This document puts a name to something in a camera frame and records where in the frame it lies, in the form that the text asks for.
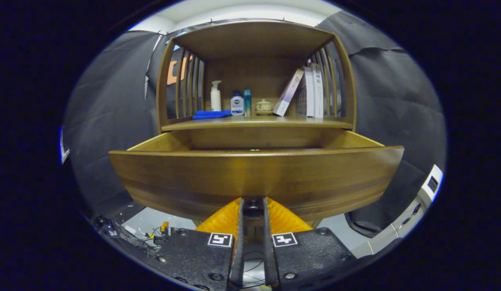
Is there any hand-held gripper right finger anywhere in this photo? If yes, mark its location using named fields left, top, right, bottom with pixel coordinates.
left=262, top=197, right=358, bottom=289

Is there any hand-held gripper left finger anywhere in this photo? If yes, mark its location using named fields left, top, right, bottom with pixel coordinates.
left=155, top=197, right=245, bottom=289

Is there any dark drawer knob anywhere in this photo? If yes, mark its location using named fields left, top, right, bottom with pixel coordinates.
left=244, top=198, right=264, bottom=219

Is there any wooden drawer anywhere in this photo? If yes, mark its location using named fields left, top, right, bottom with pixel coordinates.
left=109, top=130, right=404, bottom=223

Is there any wooden countertop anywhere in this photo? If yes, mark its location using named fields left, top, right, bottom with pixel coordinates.
left=161, top=114, right=353, bottom=132

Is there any wooden cabinet with slatted shelf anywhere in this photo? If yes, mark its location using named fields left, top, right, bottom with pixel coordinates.
left=109, top=20, right=404, bottom=227

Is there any dark floor equipment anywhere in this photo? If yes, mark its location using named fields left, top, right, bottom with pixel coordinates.
left=95, top=216, right=172, bottom=247

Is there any blue folded cloth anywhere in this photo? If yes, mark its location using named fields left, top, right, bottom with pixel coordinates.
left=192, top=110, right=233, bottom=120

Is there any small white blue-capped bottle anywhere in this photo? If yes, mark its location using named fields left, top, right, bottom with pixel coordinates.
left=230, top=91, right=244, bottom=116

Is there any dark patterned book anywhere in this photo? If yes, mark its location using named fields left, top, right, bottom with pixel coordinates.
left=296, top=75, right=307, bottom=118

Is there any white pump bottle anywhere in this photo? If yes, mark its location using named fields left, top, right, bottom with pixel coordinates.
left=210, top=80, right=222, bottom=112

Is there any purple cover book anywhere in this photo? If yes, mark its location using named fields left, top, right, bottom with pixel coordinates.
left=273, top=69, right=304, bottom=117

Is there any plain white book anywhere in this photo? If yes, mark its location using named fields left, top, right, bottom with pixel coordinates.
left=304, top=66, right=315, bottom=118

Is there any white book with black characters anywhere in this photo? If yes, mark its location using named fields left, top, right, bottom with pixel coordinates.
left=311, top=63, right=324, bottom=119

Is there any white appliance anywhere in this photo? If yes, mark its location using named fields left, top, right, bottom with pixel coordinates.
left=351, top=164, right=444, bottom=259

